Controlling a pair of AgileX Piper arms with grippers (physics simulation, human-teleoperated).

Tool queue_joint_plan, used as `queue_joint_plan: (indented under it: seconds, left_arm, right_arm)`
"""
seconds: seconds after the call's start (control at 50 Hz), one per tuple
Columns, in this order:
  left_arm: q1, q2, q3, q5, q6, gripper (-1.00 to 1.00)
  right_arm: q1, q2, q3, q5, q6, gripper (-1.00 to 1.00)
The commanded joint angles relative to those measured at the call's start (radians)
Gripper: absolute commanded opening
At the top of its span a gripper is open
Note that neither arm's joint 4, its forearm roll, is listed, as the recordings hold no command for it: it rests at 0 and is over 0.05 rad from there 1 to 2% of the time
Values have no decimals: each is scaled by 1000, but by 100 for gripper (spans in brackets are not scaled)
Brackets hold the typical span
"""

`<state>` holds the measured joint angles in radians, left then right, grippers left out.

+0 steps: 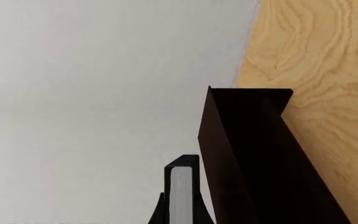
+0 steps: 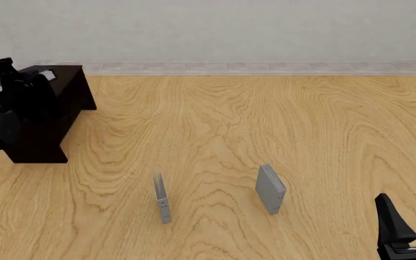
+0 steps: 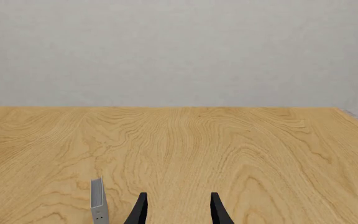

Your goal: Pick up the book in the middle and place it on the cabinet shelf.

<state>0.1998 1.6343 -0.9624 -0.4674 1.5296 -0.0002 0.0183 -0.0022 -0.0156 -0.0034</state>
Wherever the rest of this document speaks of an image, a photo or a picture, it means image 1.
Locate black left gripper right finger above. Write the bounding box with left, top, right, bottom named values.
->
left=198, top=192, right=215, bottom=224

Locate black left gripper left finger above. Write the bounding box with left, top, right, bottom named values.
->
left=148, top=192, right=166, bottom=224

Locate red-brown desk caddy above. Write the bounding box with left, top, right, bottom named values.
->
left=197, top=85, right=352, bottom=224

